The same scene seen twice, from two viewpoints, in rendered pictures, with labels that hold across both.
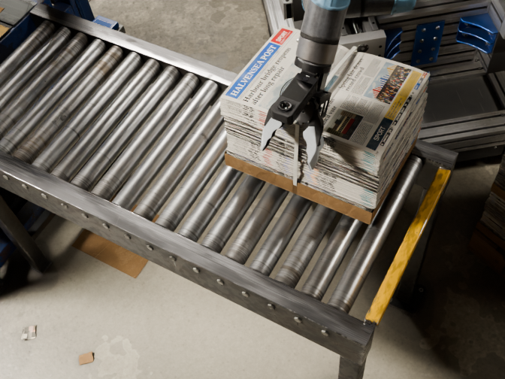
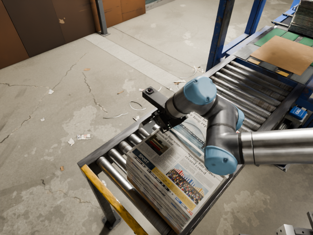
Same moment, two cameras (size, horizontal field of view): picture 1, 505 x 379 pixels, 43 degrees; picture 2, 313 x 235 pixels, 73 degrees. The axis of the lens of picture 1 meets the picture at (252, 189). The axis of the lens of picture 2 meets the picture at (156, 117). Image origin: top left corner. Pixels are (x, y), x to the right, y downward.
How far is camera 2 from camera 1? 1.18 m
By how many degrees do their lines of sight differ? 57
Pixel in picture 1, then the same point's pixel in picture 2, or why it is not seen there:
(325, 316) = (98, 152)
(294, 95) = (156, 96)
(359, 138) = (143, 147)
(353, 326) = (87, 161)
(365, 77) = (195, 171)
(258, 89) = (195, 114)
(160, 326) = not seen: hidden behind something
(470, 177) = not seen: outside the picture
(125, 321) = not seen: hidden behind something
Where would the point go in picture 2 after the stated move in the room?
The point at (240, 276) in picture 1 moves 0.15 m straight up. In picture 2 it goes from (130, 128) to (127, 108)
